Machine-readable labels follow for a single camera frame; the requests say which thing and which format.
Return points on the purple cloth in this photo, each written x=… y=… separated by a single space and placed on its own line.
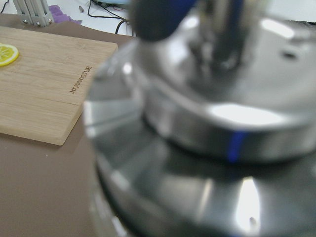
x=59 y=16

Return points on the aluminium frame post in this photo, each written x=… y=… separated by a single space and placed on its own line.
x=34 y=12

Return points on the yellow lemon slice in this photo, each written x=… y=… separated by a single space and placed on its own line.
x=8 y=54

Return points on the wooden cutting board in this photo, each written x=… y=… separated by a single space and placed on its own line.
x=42 y=91

